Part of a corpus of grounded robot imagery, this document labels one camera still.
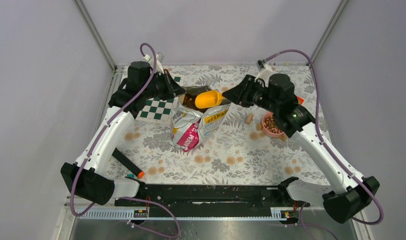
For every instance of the black marker orange cap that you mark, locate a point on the black marker orange cap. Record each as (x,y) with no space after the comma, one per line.
(126,162)

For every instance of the yellow plastic scoop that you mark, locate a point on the yellow plastic scoop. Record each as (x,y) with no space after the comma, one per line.
(208,99)

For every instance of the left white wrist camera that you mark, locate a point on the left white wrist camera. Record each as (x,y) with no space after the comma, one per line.
(155,62)

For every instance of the orange red small object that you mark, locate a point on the orange red small object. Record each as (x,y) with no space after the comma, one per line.
(300,100)

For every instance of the wooden block near bowl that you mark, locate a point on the wooden block near bowl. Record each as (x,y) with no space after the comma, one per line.
(283,137)

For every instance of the cat food bag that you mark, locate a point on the cat food bag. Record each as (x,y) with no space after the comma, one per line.
(191,125)

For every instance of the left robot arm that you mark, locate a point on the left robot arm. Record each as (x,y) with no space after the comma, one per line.
(145,80)

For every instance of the pink bowl with kibble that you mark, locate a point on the pink bowl with kibble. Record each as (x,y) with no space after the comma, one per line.
(269,127)

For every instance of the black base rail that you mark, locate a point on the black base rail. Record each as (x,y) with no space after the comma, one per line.
(211,201)

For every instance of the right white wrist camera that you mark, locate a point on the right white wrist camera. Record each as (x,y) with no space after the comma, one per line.
(265,71)

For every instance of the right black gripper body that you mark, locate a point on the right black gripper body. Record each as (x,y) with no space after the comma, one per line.
(258,96)

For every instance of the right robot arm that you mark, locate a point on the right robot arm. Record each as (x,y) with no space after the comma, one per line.
(348,191)

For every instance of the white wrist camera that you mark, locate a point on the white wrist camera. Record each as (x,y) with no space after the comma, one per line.
(265,71)
(155,62)

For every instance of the floral tablecloth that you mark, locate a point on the floral tablecloth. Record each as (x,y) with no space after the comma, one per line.
(237,153)

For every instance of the green white chessboard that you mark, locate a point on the green white chessboard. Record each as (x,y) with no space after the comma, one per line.
(154,109)

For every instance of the wooden cork cylinder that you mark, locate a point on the wooden cork cylinder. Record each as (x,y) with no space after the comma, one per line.
(249,119)

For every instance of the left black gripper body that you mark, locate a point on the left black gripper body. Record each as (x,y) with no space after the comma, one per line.
(160,88)

